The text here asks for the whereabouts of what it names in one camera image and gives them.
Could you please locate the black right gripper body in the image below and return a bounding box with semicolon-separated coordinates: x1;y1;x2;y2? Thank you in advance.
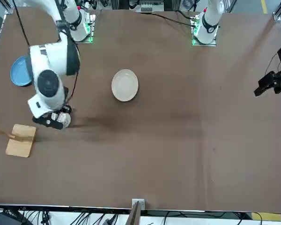
32;115;63;131

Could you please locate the wooden hanging rack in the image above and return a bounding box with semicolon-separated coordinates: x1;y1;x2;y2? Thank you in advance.
0;107;37;158

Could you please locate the blue round plate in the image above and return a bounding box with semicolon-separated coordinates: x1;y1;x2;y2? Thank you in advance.
10;56;33;87

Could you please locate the white round plate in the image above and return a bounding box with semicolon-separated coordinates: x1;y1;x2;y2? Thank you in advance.
111;68;140;102

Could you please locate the black equipment box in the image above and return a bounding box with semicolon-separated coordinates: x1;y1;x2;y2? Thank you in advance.
0;210;28;225

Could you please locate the grey power strip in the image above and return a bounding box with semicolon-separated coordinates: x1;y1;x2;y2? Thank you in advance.
140;0;155;12

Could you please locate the white mug with black handle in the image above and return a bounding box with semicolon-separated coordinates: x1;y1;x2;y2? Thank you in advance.
52;105;73;129

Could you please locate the black cable with white label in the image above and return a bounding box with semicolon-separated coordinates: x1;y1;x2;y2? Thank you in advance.
13;0;30;45

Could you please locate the black foot power cable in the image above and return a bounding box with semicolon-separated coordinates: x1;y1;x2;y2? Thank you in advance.
140;11;195;27

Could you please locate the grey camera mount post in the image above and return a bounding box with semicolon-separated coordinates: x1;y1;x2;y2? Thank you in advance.
128;198;146;225

